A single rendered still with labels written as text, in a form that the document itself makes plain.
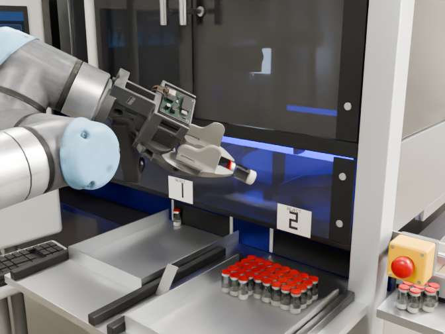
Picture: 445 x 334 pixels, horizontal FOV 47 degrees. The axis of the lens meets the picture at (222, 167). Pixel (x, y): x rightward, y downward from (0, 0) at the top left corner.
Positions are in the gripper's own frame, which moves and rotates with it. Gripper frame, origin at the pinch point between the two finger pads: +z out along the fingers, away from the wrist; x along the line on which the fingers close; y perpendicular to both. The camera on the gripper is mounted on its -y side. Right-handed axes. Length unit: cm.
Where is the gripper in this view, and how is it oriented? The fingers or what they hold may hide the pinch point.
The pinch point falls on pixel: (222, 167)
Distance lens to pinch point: 77.0
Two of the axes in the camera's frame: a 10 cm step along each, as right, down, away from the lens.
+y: 4.8, -5.7, -6.6
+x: 0.9, -7.2, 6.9
